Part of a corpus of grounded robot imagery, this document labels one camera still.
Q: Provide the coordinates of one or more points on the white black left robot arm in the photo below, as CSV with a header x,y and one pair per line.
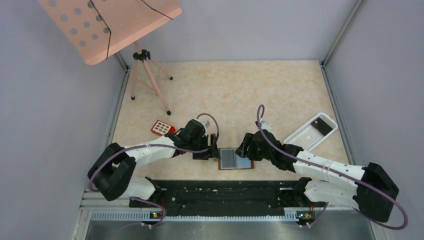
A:
x,y
112,174

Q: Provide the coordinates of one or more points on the white plastic basket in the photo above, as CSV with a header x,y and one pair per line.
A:
x,y
308,137

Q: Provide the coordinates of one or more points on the pink music stand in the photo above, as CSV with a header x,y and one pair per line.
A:
x,y
99,29

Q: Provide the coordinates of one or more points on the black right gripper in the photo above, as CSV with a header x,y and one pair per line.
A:
x,y
246,145

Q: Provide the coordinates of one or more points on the black credit card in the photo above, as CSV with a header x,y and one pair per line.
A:
x,y
321,126

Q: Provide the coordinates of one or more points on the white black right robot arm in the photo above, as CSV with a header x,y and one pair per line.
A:
x,y
325,180

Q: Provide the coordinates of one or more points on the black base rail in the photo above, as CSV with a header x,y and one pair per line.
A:
x,y
224,198

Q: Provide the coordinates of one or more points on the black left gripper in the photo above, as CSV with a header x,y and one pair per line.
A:
x,y
212,146

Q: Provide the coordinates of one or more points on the red block with white grid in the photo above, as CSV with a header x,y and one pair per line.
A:
x,y
161,128

